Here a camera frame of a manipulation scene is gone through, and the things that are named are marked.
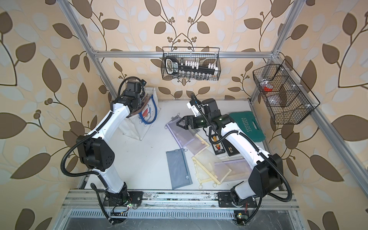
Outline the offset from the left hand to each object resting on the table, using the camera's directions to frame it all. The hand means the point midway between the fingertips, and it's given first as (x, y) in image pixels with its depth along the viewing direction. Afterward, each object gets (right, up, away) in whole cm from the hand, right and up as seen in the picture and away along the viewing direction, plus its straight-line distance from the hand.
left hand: (125, 91), depth 83 cm
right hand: (+34, -18, -7) cm, 40 cm away
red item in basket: (+83, +1, -2) cm, 83 cm away
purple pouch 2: (+63, -46, -2) cm, 78 cm away
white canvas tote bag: (+3, -20, +12) cm, 24 cm away
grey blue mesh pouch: (+32, -44, -4) cm, 54 cm away
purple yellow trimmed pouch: (+43, -34, +11) cm, 56 cm away
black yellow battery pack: (+60, -35, +10) cm, 70 cm away
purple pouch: (+34, -29, +14) cm, 46 cm away
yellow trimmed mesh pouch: (+50, -45, +2) cm, 67 cm away
